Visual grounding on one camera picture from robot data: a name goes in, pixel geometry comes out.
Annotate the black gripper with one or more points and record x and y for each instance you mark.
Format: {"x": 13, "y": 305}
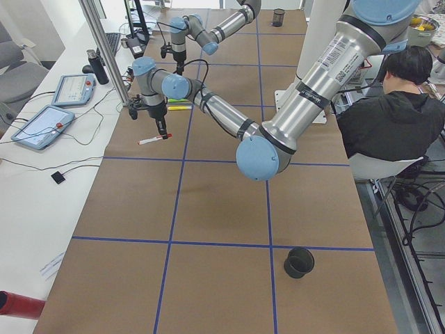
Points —
{"x": 156, "y": 110}
{"x": 179, "y": 59}

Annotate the red marker pen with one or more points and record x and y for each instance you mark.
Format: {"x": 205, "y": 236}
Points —
{"x": 154, "y": 139}

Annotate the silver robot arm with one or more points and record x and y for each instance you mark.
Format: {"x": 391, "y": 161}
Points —
{"x": 352, "y": 31}
{"x": 192, "y": 26}

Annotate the yellow highlighter pen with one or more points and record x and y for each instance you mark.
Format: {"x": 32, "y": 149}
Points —
{"x": 179, "y": 108}

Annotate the black keyboard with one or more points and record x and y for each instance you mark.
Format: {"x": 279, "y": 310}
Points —
{"x": 113, "y": 41}

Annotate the dark water bottle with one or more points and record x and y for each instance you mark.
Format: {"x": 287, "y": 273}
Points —
{"x": 97, "y": 66}

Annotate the blue teach pendant far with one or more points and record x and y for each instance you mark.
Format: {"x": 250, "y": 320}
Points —
{"x": 74, "y": 90}

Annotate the blue teach pendant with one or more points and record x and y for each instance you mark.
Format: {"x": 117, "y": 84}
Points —
{"x": 43, "y": 128}
{"x": 74, "y": 90}

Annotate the black mesh cup right side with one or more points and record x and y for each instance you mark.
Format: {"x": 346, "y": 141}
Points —
{"x": 278, "y": 17}

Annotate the black mesh cup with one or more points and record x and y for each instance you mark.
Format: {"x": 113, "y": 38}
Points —
{"x": 278, "y": 17}
{"x": 299, "y": 262}

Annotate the blue teach pendant near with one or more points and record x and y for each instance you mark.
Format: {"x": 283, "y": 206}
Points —
{"x": 43, "y": 128}

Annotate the small black sensor pad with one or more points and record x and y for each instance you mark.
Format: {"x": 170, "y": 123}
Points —
{"x": 58, "y": 177}

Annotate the black mesh cup left side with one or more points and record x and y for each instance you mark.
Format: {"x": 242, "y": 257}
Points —
{"x": 299, "y": 262}

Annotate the white chair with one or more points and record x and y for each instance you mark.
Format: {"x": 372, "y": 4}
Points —
{"x": 366, "y": 169}

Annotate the seated person in black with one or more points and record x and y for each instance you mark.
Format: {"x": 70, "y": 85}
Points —
{"x": 402, "y": 123}

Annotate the red cylinder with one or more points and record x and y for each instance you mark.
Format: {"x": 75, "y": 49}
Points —
{"x": 16, "y": 305}

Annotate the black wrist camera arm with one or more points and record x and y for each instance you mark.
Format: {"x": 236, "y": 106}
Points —
{"x": 135, "y": 105}
{"x": 166, "y": 49}

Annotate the aluminium frame post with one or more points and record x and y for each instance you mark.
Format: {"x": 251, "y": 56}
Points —
{"x": 92, "y": 17}

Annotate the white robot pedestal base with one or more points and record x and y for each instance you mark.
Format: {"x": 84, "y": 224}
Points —
{"x": 306, "y": 69}

